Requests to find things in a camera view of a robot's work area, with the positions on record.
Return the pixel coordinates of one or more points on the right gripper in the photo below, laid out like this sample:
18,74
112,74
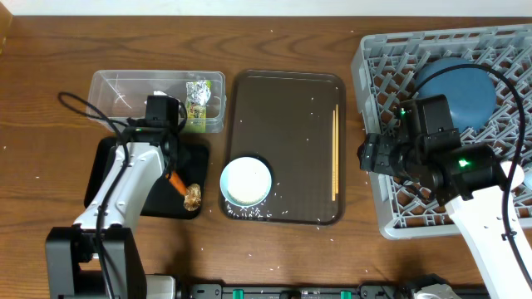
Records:
376,153

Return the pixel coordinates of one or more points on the wooden chopstick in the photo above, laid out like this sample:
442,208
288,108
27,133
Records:
337,173
334,156

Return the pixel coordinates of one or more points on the blue plate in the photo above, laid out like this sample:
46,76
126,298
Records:
463,98

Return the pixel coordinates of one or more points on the pink cup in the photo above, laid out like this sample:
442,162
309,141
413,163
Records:
518,176

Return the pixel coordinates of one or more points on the light blue rice bowl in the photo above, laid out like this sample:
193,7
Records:
245,182

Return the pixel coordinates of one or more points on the brown food scrap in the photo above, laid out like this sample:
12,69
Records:
193,197

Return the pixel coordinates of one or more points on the foil and yellow snack wrapper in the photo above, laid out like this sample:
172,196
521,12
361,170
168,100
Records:
198,96

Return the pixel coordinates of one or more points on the orange carrot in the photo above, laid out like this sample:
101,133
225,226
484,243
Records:
177,183

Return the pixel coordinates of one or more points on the blue cup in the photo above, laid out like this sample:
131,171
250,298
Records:
528,176

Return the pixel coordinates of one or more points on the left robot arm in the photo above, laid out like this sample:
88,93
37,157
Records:
96,257

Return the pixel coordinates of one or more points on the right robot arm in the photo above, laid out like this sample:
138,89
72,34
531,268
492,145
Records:
467,180

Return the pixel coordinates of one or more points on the grey dishwasher rack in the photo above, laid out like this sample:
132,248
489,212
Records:
384,70

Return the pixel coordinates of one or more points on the brown serving tray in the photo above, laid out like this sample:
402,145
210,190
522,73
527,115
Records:
284,119

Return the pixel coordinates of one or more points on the black plastic tray bin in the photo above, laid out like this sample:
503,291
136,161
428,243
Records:
163,201

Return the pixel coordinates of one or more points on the clear plastic bin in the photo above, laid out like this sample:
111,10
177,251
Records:
122,94

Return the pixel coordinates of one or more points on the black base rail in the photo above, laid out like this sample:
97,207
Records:
291,292

